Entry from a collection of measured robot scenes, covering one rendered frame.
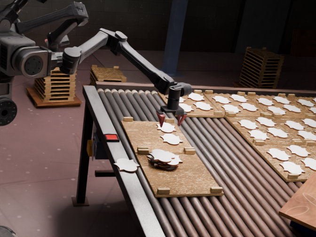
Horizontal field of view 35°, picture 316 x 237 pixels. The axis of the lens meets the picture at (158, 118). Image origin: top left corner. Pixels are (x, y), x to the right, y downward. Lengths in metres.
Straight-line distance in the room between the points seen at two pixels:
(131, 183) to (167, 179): 0.18
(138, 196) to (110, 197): 1.68
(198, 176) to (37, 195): 1.74
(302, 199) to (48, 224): 1.94
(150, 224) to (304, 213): 0.67
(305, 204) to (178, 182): 0.60
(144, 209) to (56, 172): 2.12
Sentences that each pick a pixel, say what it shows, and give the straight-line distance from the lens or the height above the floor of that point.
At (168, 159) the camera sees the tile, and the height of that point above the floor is 0.99.
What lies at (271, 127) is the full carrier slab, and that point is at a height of 0.94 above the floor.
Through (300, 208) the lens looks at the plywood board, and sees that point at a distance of 2.29.
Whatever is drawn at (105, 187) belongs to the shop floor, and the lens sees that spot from 4.11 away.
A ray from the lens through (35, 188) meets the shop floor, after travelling 4.05.
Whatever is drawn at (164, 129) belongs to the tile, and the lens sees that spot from 2.96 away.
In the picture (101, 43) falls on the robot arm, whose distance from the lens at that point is 2.55.
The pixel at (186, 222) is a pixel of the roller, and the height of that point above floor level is 0.92.
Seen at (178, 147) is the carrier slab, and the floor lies 0.94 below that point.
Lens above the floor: 2.14
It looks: 23 degrees down
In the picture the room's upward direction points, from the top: 9 degrees clockwise
